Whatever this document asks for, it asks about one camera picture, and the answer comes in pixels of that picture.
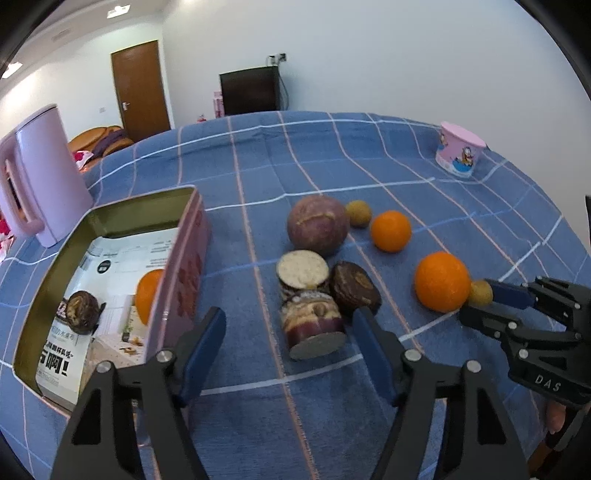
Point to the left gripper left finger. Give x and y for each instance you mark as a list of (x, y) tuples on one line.
[(195, 353)]

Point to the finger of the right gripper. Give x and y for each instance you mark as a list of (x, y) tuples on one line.
[(490, 321), (516, 296)]

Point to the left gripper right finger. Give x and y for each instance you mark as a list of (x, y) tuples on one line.
[(384, 355)]

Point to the small longan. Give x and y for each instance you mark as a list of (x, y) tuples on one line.
[(481, 293), (360, 214)]

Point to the large orange tangerine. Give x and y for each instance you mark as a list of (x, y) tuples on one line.
[(442, 282)]

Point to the purple passion fruit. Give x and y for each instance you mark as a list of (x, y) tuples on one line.
[(318, 223)]

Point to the person right hand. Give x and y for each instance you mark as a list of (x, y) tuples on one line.
[(555, 419)]

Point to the pink cookie tin box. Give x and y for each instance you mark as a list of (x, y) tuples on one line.
[(175, 303)]

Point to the printed paper leaflet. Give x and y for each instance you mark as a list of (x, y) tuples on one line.
[(110, 270)]

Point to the blue plaid tablecloth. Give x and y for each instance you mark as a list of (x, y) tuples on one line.
[(264, 416)]

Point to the pink cartoon mug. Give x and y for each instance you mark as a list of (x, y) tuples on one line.
[(459, 150)]

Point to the red white cushion back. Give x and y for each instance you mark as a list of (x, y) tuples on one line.
[(82, 158)]

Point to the purple blanket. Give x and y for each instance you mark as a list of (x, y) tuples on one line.
[(111, 141)]

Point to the brown leather sofa back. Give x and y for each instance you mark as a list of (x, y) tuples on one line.
[(92, 146)]

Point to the pink electric kettle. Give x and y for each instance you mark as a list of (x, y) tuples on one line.
[(43, 194)]

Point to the brown wooden door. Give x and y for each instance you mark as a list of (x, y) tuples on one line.
[(140, 91)]

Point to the pink box by tv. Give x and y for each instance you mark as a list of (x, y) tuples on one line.
[(218, 104)]

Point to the black television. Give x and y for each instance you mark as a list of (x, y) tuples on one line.
[(250, 90)]

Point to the wall power outlet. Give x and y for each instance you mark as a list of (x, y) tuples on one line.
[(276, 59)]

